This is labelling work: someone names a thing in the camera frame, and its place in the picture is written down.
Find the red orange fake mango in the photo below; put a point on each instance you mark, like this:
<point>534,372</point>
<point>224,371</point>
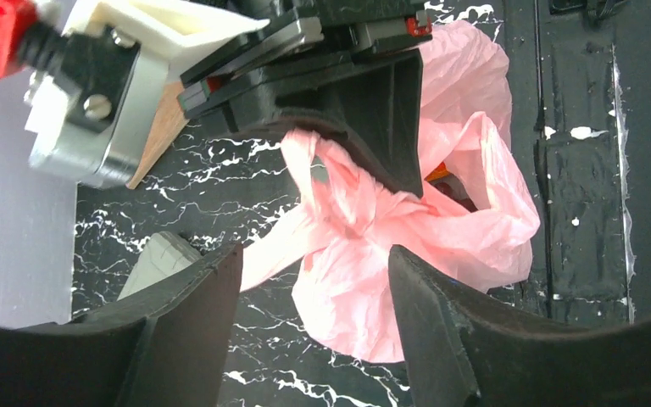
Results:
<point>438,173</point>

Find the pink plastic bag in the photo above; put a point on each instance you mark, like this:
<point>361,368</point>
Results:
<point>342,230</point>

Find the grey plastic case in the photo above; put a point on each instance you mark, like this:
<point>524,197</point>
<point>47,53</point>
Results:
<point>164,254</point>

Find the wooden board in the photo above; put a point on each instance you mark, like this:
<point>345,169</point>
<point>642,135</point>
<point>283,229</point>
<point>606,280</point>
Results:
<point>168,123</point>

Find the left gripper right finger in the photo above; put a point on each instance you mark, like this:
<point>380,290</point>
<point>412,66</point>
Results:
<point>464,348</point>

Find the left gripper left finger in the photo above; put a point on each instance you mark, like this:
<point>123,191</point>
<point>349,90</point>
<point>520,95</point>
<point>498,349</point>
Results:
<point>165,345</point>

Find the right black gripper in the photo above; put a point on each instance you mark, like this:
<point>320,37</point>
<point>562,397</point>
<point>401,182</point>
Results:
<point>371,107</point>

